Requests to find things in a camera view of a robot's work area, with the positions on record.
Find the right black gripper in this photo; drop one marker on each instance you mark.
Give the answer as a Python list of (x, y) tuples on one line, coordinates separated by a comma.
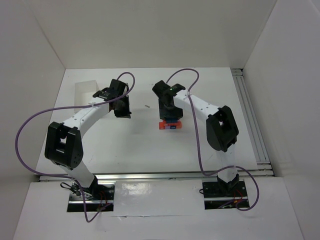
[(170, 114)]

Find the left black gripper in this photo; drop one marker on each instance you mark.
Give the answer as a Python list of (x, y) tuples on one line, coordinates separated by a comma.
[(122, 110)]

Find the orange wood block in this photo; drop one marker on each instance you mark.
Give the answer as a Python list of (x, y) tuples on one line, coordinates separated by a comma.
[(179, 126)]

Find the white plastic bin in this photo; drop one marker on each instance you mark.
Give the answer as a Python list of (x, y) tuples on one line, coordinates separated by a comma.
[(83, 92)]

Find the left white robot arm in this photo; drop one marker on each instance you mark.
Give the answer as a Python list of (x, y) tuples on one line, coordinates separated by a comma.
[(64, 140)]

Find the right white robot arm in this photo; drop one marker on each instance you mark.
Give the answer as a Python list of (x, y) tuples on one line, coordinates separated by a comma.
[(220, 125)]

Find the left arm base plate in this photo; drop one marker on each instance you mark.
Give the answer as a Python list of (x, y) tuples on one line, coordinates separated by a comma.
[(104, 201)]

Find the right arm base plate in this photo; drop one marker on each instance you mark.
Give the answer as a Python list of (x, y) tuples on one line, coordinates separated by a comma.
[(214, 198)]

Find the aluminium rail right side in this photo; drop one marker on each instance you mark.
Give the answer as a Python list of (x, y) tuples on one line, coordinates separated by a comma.
[(259, 148)]

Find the aluminium rail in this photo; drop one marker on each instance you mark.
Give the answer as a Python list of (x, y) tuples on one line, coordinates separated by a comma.
[(259, 148), (163, 176)]

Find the aluminium rail front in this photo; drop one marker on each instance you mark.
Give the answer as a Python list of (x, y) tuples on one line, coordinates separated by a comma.
[(163, 176)]

